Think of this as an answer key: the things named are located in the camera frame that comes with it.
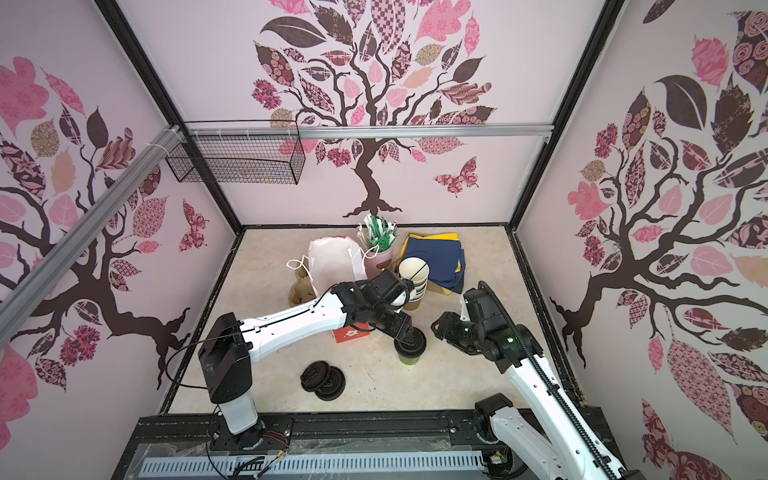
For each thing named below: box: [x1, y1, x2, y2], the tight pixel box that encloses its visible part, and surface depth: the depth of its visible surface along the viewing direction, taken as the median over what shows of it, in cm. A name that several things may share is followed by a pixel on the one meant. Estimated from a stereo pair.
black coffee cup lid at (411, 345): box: [394, 326, 427, 358], surface depth 78 cm
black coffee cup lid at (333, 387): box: [314, 366, 346, 401], surface depth 81 cm
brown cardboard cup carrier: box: [288, 267, 317, 307], surface depth 97 cm
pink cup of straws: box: [357, 214, 397, 280], surface depth 97 cm
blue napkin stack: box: [403, 238, 465, 294], surface depth 110 cm
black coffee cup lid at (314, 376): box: [300, 360, 331, 392], surface depth 81 cm
